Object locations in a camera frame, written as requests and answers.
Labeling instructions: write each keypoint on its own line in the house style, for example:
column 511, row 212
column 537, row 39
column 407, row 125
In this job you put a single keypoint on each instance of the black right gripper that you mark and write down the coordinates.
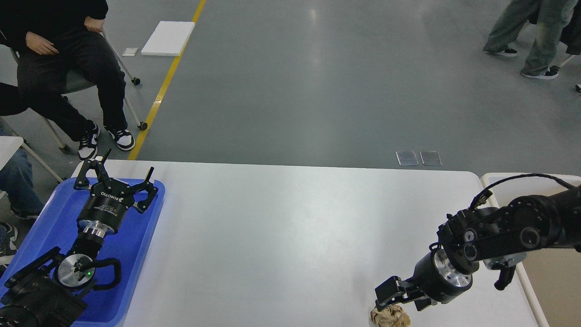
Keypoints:
column 435, row 278

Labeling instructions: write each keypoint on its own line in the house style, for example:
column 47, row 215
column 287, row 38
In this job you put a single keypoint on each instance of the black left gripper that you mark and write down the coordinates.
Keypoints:
column 106, row 204

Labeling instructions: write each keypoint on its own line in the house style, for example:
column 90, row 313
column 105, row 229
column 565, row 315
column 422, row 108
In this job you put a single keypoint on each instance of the brown paper ball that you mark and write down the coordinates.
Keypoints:
column 391, row 316

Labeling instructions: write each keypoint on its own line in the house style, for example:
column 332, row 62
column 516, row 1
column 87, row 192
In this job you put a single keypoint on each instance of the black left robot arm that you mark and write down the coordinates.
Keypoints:
column 81, row 260

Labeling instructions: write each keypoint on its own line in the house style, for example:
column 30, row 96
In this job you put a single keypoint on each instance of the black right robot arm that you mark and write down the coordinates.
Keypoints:
column 499, row 237

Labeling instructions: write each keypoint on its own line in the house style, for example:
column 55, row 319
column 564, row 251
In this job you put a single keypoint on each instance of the blue plastic tray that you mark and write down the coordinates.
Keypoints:
column 57, row 227

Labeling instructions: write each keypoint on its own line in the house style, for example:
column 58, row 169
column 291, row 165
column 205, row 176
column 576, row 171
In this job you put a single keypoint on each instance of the person in blue jeans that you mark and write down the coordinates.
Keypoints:
column 16, row 179

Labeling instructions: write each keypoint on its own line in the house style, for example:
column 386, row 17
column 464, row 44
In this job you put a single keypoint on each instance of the grey rolling chair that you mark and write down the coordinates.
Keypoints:
column 42, row 79

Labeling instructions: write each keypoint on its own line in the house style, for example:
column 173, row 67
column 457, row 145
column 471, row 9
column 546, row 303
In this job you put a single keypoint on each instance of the seated person in black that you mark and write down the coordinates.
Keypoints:
column 25, row 22

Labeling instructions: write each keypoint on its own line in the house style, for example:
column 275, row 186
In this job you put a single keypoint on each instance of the small white floor card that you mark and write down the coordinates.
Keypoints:
column 130, row 51

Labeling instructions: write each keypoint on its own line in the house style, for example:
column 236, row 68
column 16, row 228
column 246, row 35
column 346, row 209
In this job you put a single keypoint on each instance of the left clear floor plate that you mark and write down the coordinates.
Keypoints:
column 407, row 158

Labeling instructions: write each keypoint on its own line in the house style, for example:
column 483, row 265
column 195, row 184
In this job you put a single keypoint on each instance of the clear floor plate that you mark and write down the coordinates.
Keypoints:
column 407, row 158
column 430, row 158

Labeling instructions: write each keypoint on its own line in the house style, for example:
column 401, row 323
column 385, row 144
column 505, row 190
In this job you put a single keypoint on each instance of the right clear floor plate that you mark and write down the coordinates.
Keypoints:
column 430, row 158

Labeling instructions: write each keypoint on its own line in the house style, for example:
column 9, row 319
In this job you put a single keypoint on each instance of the beige plastic bin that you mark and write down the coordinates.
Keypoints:
column 552, row 274

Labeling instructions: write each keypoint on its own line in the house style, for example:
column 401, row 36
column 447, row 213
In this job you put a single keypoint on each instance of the white foam board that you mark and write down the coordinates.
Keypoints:
column 169, row 38

